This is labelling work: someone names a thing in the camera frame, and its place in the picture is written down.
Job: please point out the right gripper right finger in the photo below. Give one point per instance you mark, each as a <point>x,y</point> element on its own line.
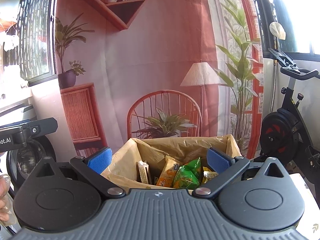
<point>228,169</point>

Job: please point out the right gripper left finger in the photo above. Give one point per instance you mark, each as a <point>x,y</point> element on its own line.
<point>90,169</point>

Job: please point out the yellow snack bag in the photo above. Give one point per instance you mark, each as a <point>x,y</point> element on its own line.
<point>208,175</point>

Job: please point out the green corn snack bag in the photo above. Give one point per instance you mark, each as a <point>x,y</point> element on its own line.
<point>188,175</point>

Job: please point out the person's left hand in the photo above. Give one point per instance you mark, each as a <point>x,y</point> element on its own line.
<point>4,188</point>

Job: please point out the washing machine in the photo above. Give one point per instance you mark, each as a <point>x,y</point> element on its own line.
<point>21,162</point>

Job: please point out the cardboard box with plastic liner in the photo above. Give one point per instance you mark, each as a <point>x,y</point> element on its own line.
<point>123,170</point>

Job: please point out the wafer biscuit packet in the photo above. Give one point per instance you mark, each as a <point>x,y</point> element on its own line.
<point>144,172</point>

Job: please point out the orange snack packet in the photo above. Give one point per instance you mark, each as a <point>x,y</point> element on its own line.
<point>169,172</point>

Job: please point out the black exercise bike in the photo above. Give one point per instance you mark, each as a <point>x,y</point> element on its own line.
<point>284,134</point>

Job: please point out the printed room backdrop cloth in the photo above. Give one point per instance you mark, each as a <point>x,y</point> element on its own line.
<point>124,59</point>

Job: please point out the white cloth on pole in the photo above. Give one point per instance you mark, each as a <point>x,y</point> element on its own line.
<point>277,30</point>

